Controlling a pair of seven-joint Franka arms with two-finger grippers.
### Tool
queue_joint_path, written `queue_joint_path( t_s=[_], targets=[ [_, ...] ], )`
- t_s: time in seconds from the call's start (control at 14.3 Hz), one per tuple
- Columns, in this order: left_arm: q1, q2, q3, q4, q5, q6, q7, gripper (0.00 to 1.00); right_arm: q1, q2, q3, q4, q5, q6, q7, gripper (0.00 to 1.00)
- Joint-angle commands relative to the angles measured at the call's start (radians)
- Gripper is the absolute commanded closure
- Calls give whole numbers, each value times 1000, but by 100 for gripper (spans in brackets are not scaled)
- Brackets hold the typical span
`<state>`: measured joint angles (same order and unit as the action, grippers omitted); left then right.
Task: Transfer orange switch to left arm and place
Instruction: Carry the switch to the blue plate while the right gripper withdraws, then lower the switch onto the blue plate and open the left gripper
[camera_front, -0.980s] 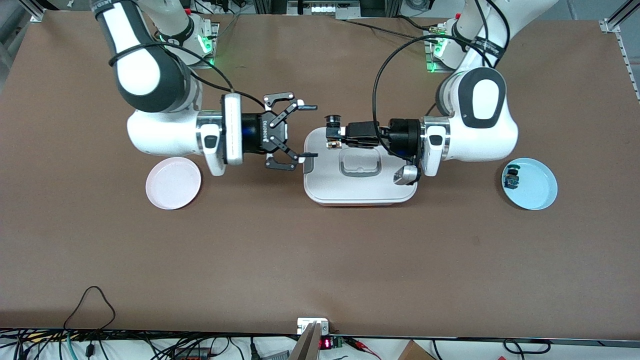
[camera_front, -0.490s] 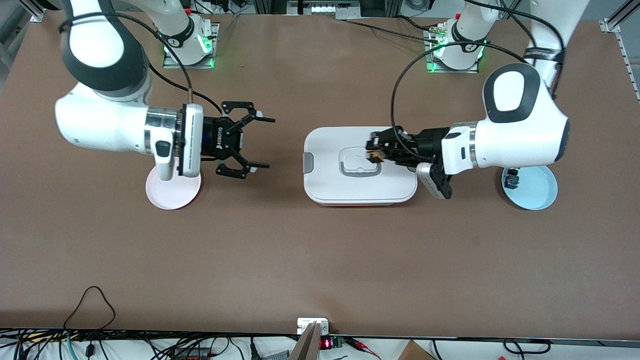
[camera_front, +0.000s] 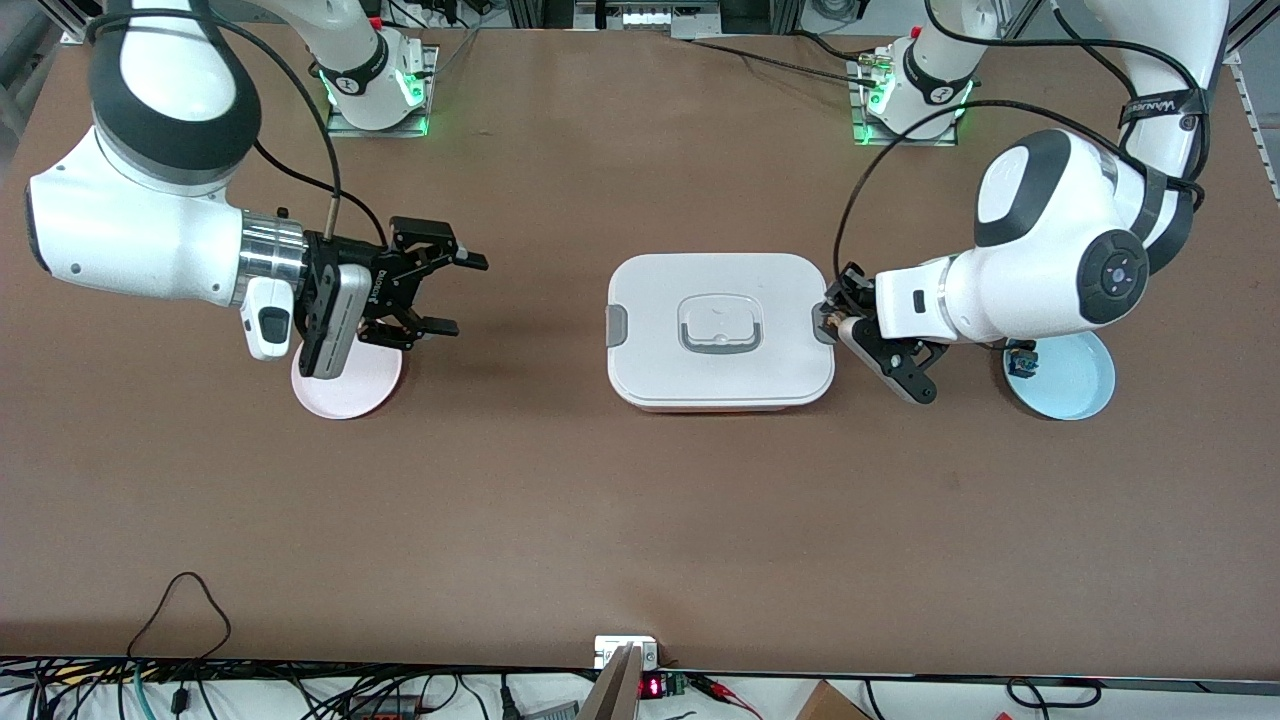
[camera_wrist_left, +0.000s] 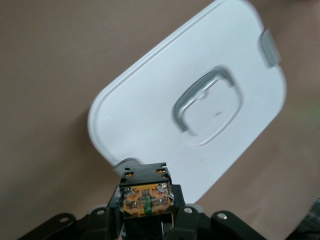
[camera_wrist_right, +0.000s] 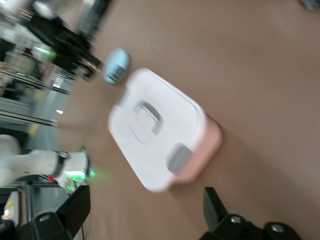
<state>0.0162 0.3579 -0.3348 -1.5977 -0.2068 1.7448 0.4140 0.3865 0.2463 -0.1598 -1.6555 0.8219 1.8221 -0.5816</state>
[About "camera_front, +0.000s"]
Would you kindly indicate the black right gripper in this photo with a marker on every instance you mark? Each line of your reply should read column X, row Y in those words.
column 385, row 278

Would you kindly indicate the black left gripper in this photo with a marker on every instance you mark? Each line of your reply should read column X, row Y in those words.
column 852, row 294

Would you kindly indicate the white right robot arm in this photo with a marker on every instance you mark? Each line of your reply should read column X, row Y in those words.
column 130, row 240

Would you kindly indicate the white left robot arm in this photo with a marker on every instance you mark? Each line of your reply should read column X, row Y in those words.
column 1030, row 290

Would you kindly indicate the white lunch box grey latches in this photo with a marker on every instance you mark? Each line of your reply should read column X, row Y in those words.
column 720, row 375

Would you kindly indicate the pink round plate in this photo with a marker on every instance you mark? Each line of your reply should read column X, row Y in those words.
column 345, row 395

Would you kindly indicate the light blue round plate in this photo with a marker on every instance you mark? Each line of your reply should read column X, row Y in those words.
column 1075, row 385

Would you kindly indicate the white power socket block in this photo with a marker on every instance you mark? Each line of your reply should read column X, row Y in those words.
column 610, row 645

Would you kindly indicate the brown cardboard piece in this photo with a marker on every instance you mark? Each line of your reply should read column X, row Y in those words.
column 830, row 705

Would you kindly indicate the red digit display module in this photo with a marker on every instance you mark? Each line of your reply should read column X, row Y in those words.
column 655, row 687

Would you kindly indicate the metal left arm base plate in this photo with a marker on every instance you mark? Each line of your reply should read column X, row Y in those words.
column 900, row 141

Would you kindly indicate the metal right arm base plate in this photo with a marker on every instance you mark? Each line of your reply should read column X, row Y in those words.
column 345, row 132

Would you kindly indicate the blue push button switch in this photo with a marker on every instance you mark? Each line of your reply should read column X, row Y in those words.
column 1022, row 362

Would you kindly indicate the wooden camera post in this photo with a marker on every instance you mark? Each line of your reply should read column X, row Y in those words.
column 612, row 690

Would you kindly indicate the aluminium frame profile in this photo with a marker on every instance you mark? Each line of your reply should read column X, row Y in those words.
column 70, row 25
column 1245, row 40

